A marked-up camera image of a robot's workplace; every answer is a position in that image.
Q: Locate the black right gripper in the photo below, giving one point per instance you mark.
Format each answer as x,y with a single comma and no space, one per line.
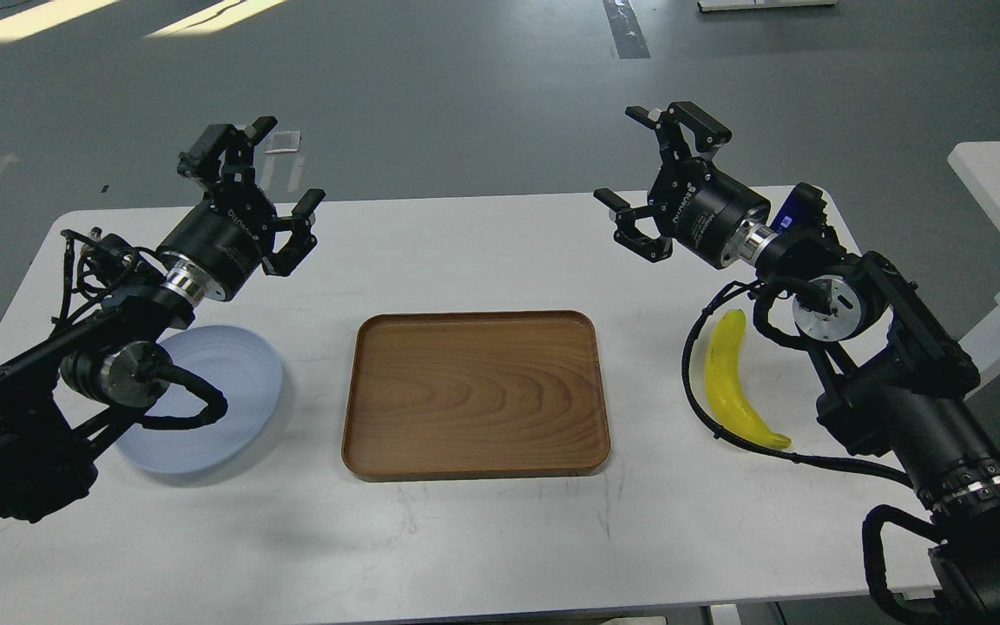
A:
691,200

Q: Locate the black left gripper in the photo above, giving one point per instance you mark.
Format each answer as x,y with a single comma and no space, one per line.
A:
231,232

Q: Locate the light blue plate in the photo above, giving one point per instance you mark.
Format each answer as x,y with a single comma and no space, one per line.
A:
247,370

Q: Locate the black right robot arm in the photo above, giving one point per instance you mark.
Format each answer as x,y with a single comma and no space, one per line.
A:
893,380

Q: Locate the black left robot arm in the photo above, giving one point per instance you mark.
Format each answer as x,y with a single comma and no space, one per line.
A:
101,370

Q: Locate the yellow banana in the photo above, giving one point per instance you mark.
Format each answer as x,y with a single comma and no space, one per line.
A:
723,388

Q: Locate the brown wooden tray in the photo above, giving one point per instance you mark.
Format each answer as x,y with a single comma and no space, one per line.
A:
476,395

